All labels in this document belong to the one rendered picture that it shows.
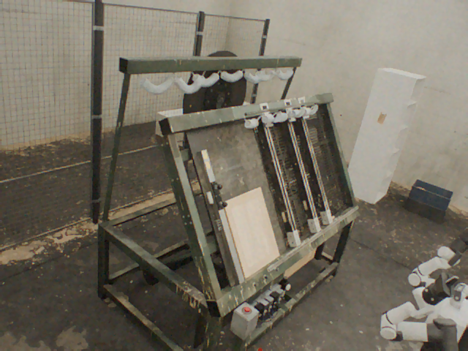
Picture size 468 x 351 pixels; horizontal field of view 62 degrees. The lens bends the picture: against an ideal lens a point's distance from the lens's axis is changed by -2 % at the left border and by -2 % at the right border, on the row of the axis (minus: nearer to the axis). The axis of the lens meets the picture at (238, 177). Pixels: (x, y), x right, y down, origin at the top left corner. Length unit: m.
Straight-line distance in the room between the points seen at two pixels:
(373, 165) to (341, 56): 2.51
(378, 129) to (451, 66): 1.79
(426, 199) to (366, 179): 0.97
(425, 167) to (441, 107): 1.08
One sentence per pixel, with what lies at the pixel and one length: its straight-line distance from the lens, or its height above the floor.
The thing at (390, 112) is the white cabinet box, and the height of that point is 1.48.
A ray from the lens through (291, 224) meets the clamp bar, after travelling 3.25.
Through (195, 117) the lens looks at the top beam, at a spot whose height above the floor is 1.92.
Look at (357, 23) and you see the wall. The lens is 8.03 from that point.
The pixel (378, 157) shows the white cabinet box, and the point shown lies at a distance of 6.51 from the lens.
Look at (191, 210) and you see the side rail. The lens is 2.52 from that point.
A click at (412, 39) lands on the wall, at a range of 7.69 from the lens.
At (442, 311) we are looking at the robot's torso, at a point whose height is 1.36.
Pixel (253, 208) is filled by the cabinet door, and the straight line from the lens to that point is 2.99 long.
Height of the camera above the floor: 2.68
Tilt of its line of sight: 25 degrees down
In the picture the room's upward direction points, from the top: 10 degrees clockwise
